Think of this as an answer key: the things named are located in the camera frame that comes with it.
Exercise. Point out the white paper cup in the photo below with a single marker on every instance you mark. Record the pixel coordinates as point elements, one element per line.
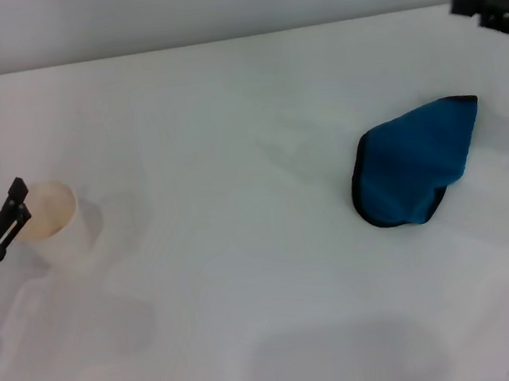
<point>59,231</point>

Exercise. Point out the blue rag with black trim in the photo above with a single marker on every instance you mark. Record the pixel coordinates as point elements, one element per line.
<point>410,163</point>

